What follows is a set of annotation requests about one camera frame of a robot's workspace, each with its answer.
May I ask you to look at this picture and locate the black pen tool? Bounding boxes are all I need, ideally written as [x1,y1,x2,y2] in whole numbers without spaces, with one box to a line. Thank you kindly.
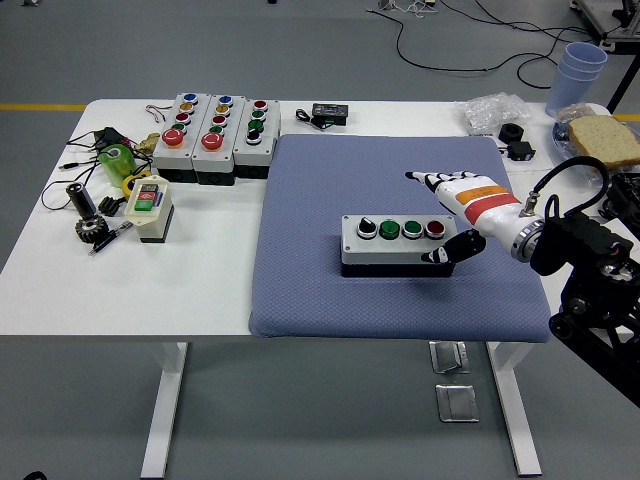
[88,219,134,257]

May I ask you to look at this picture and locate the black digital meter module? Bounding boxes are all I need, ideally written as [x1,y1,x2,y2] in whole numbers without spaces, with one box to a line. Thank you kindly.
[310,102,351,127]

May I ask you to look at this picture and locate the red and white wires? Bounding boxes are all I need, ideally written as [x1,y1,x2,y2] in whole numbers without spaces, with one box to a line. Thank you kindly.
[145,103,176,123]

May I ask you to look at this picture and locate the white table leg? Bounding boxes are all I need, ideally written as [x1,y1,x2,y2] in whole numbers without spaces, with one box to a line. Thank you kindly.
[485,342,543,476]
[139,342,190,479]

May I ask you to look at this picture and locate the black cylinder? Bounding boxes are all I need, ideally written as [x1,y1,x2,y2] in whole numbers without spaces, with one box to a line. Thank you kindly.
[66,182,98,219]

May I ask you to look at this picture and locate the black device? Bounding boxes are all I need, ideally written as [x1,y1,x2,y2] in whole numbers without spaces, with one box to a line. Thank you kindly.
[599,172,640,221]

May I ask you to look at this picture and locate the blue-grey padded mat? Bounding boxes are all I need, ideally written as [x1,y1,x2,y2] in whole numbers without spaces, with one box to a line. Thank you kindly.
[248,132,555,345]

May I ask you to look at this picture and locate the yellow tape roll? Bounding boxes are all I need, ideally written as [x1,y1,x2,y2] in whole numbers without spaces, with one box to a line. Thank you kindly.
[121,171,153,196]

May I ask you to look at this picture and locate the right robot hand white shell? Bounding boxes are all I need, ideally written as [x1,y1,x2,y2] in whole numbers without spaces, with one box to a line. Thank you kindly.
[404,169,539,265]

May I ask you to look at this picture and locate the clear plastic parts bag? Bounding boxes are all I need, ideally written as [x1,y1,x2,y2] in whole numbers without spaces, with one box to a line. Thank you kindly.
[454,93,533,136]

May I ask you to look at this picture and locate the black metal gear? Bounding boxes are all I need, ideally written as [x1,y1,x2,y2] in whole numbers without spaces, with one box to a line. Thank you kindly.
[74,215,110,245]

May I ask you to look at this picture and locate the white cable bundle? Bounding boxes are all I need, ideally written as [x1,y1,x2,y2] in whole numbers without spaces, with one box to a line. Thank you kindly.
[367,0,441,16]

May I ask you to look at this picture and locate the black power adapter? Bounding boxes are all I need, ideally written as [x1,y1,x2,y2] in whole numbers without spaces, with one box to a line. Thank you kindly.
[94,127,134,151]

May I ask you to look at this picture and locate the small black servo block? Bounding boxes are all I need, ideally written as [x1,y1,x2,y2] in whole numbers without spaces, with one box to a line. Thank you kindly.
[505,141,536,163]

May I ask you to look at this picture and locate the black floor cable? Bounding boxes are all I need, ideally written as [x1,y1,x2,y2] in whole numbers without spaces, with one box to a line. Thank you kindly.
[397,0,594,90]

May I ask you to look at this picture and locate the grey five-button emergency-stop box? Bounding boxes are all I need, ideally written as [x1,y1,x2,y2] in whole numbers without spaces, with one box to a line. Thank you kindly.
[151,92,214,182]
[192,93,247,186]

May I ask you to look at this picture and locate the black meter cable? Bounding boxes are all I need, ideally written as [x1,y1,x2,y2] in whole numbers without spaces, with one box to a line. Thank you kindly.
[293,108,326,132]

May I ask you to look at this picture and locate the closed metal floor socket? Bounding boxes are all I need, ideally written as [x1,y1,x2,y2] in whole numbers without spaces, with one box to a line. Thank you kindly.
[434,383,480,424]

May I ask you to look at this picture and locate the bread slice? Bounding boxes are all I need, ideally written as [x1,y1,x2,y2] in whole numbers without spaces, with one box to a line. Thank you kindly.
[567,114,640,174]

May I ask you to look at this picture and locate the beige red-green switch box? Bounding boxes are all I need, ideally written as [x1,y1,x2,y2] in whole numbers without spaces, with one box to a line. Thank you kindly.
[123,173,176,245]

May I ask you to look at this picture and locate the white paper sheet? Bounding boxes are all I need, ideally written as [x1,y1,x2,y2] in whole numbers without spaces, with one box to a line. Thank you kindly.
[494,132,555,174]

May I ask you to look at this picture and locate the grey four-button selector box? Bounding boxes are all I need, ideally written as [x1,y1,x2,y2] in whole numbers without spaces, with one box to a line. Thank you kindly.
[233,98,282,180]

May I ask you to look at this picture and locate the black metal frame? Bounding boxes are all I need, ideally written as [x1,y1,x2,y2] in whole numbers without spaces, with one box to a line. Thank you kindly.
[569,0,640,115]

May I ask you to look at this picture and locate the stack of blue cups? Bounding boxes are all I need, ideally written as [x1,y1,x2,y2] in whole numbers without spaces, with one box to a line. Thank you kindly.
[544,41,610,120]

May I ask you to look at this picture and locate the open metal floor socket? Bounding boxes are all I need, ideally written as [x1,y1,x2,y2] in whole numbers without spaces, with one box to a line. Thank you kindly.
[428,341,471,375]

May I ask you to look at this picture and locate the grey four-button control box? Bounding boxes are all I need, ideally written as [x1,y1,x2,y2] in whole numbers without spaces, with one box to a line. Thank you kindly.
[339,214,457,279]

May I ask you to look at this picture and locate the green tape roll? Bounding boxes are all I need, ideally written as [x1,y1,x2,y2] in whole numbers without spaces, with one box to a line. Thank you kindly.
[97,143,137,189]

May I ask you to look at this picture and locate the black wires with plug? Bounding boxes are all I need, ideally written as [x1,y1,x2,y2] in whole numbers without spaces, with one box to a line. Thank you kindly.
[40,130,151,211]

